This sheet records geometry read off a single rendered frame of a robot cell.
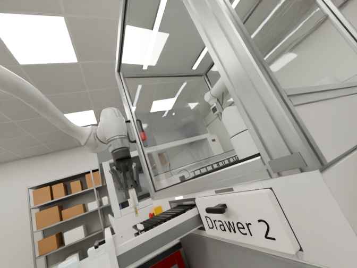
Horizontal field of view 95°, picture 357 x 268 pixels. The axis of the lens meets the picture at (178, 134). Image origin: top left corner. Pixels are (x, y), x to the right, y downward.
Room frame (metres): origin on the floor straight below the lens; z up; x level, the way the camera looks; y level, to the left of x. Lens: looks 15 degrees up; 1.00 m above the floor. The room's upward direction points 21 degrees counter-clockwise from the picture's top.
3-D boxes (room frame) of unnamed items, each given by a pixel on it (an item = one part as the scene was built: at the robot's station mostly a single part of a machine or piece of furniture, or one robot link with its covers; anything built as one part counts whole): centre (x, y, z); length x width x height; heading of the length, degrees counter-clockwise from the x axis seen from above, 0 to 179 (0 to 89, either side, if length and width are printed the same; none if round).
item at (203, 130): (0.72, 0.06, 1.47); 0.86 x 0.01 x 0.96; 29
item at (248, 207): (0.47, -0.05, 0.87); 0.29 x 0.02 x 0.11; 29
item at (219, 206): (0.45, -0.03, 0.91); 0.07 x 0.04 x 0.01; 29
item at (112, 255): (0.60, 0.35, 0.87); 0.29 x 0.02 x 0.11; 29
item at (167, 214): (0.70, 0.17, 0.87); 0.22 x 0.18 x 0.06; 119
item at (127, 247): (0.71, 0.16, 0.86); 0.40 x 0.26 x 0.06; 119
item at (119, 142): (0.69, 0.27, 1.23); 0.09 x 0.09 x 0.06
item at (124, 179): (0.68, 0.28, 1.09); 0.04 x 0.01 x 0.11; 48
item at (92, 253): (1.12, 0.71, 0.79); 0.13 x 0.09 x 0.05; 119
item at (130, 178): (0.70, 0.26, 1.09); 0.04 x 0.01 x 0.11; 48
